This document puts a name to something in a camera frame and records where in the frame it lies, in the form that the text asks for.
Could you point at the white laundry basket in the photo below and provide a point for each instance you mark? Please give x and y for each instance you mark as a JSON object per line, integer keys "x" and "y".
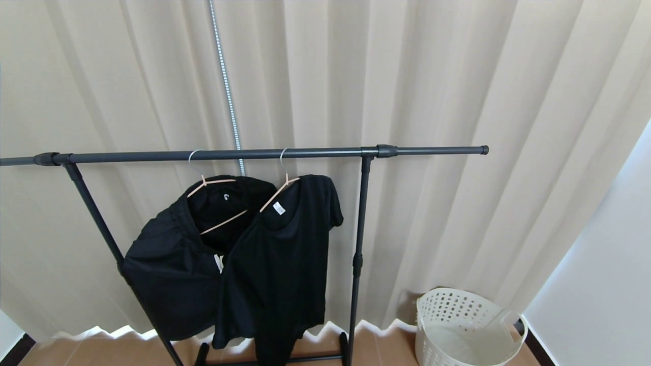
{"x": 468, "y": 330}

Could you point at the black shorts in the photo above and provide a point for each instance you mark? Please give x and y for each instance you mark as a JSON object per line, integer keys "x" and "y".
{"x": 168, "y": 284}

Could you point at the black clothes rack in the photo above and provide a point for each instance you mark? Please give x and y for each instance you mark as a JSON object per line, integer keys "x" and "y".
{"x": 407, "y": 150}

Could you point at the black garment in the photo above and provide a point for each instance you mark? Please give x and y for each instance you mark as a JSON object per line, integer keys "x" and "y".
{"x": 279, "y": 274}

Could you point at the beige curtain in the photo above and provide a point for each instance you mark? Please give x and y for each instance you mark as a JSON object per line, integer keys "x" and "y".
{"x": 407, "y": 66}

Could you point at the pink clothes hanger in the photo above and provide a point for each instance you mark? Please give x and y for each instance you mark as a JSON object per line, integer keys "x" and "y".
{"x": 224, "y": 221}
{"x": 277, "y": 193}

